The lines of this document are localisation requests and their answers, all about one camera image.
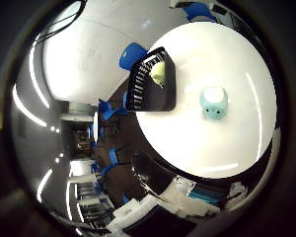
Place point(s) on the teal plush animal toy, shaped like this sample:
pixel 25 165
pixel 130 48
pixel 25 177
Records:
pixel 214 102

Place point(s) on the green plush toy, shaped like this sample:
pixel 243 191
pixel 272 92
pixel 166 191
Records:
pixel 158 73

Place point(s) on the black mesh basket container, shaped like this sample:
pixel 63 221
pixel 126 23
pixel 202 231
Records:
pixel 161 95

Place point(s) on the aluminium profile frame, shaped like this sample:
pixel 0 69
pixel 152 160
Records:
pixel 205 196

